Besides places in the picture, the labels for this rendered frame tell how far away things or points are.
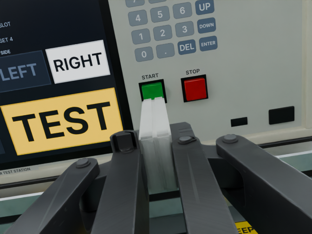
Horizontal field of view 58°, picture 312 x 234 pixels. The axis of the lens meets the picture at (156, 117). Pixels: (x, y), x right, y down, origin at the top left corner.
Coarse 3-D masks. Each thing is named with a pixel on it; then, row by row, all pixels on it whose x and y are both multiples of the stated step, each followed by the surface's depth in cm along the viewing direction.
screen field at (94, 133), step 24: (72, 96) 25; (96, 96) 25; (24, 120) 26; (48, 120) 26; (72, 120) 26; (96, 120) 26; (120, 120) 26; (24, 144) 27; (48, 144) 27; (72, 144) 27
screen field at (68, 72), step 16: (64, 48) 24; (80, 48) 24; (96, 48) 24; (0, 64) 24; (16, 64) 24; (32, 64) 24; (48, 64) 24; (64, 64) 24; (80, 64) 24; (96, 64) 25; (0, 80) 25; (16, 80) 25; (32, 80) 25; (48, 80) 25; (64, 80) 25
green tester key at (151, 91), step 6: (144, 84) 25; (150, 84) 25; (156, 84) 25; (144, 90) 25; (150, 90) 25; (156, 90) 25; (144, 96) 25; (150, 96) 25; (156, 96) 25; (162, 96) 25
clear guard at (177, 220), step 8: (232, 208) 27; (160, 216) 27; (168, 216) 27; (176, 216) 27; (232, 216) 26; (240, 216) 26; (152, 224) 26; (160, 224) 26; (168, 224) 26; (176, 224) 26; (184, 224) 26; (152, 232) 25; (160, 232) 25; (168, 232) 25; (176, 232) 25; (184, 232) 25
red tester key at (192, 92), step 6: (198, 78) 25; (186, 84) 25; (192, 84) 25; (198, 84) 25; (204, 84) 25; (186, 90) 25; (192, 90) 25; (198, 90) 25; (204, 90) 25; (186, 96) 25; (192, 96) 25; (198, 96) 25; (204, 96) 25
